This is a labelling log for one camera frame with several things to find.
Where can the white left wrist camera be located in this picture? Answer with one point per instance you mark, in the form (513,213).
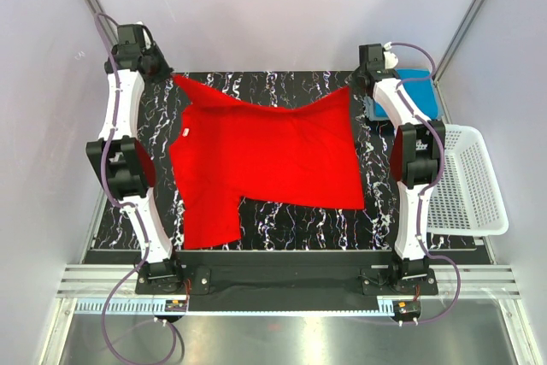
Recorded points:
(144,38)

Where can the red t-shirt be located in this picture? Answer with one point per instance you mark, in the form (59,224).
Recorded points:
(229,149)

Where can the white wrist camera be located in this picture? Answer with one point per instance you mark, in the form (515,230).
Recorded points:
(144,38)
(391,59)

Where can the white plastic laundry basket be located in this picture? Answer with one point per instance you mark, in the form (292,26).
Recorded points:
(467,201)

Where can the folded blue t-shirt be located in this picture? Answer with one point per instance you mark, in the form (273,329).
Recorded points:
(421,92)

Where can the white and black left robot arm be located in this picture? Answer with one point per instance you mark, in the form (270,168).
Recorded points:
(123,167)

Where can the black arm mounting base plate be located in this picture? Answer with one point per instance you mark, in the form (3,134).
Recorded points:
(283,282)

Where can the left small connector box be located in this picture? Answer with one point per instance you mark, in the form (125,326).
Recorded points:
(176,305)

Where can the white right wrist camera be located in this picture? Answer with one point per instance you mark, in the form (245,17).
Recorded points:
(391,59)

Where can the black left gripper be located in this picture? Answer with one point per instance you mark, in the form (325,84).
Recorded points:
(165,70)

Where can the aluminium frame rail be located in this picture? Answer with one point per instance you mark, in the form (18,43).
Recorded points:
(99,288)

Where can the right small connector box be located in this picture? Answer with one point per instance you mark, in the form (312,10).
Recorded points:
(407,310)

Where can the right aluminium corner post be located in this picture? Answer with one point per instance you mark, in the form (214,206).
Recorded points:
(457,39)

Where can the small connector box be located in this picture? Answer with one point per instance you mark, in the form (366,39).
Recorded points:
(407,310)
(176,305)

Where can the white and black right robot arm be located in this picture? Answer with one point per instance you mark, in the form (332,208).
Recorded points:
(417,156)

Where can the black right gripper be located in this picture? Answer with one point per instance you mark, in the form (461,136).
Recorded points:
(355,86)

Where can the folded grey t-shirt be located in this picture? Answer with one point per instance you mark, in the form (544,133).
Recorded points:
(374,111)

